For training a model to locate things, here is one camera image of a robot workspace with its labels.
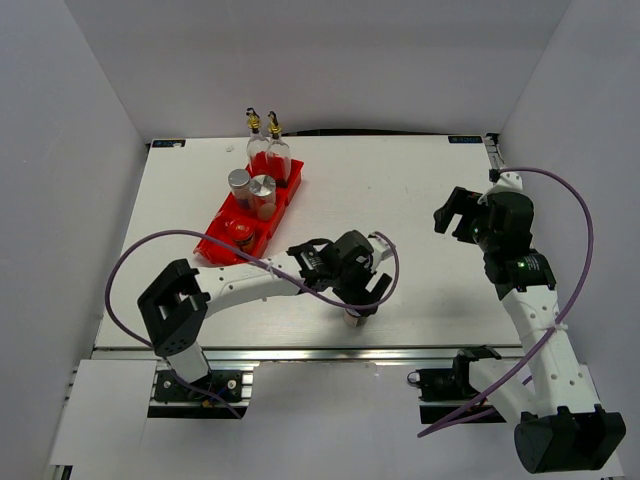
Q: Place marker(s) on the aluminium table rail right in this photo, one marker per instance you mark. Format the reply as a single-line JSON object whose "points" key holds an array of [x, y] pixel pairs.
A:
{"points": [[492, 145]]}

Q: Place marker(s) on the dark sauce bottle gold pourer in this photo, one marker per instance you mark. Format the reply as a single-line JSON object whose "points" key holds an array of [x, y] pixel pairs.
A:
{"points": [[278, 153]]}

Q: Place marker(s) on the clear bottle gold pourer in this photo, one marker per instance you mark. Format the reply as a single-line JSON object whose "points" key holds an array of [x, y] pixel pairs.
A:
{"points": [[257, 145]]}

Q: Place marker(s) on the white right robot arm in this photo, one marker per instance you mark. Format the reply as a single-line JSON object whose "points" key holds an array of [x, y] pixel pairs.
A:
{"points": [[558, 420]]}

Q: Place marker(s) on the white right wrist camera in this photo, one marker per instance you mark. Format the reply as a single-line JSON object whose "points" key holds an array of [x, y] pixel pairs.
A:
{"points": [[501, 182]]}

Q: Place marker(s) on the aluminium front rail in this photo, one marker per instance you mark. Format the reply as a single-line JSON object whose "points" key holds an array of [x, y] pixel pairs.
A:
{"points": [[308, 354]]}

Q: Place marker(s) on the blue logo sticker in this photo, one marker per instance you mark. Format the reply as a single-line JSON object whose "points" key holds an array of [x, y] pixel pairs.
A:
{"points": [[463, 139], [168, 143]]}

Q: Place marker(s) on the short white shaker silver lid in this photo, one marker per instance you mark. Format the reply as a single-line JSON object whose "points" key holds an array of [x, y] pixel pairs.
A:
{"points": [[239, 181]]}

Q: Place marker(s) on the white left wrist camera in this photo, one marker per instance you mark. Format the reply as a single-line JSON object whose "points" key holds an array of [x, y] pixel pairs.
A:
{"points": [[383, 248]]}

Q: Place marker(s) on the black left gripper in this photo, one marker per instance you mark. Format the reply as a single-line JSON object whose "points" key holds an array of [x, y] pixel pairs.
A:
{"points": [[360, 296]]}

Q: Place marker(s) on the red lid sauce jar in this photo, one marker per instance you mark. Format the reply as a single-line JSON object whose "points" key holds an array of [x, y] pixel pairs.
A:
{"points": [[242, 235]]}

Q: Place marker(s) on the small red label jar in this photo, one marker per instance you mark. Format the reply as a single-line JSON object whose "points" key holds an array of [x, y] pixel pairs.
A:
{"points": [[354, 319]]}

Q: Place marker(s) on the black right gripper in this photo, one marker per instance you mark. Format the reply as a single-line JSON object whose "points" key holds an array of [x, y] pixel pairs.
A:
{"points": [[460, 202]]}

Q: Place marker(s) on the blue logo sticker left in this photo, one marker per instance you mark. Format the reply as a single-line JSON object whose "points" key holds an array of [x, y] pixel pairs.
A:
{"points": [[168, 143]]}

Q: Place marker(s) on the red plastic compartment bin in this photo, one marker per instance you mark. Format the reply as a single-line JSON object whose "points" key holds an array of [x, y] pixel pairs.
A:
{"points": [[264, 231]]}

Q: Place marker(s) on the tall white powder shaker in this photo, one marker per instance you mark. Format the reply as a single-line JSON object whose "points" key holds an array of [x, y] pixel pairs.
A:
{"points": [[263, 196]]}

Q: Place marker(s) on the blue logo sticker right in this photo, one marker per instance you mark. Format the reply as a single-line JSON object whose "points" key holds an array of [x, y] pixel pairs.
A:
{"points": [[463, 139]]}

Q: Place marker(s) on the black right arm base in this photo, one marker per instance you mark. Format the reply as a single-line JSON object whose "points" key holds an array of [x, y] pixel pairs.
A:
{"points": [[439, 393]]}

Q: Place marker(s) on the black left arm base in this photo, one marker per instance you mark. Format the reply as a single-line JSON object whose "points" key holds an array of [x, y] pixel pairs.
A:
{"points": [[223, 394]]}

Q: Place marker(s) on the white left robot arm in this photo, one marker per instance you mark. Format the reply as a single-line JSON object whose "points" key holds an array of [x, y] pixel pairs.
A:
{"points": [[175, 305]]}

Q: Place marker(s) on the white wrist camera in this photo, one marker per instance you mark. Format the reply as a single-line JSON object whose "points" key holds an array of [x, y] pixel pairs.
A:
{"points": [[383, 248], [501, 182]]}

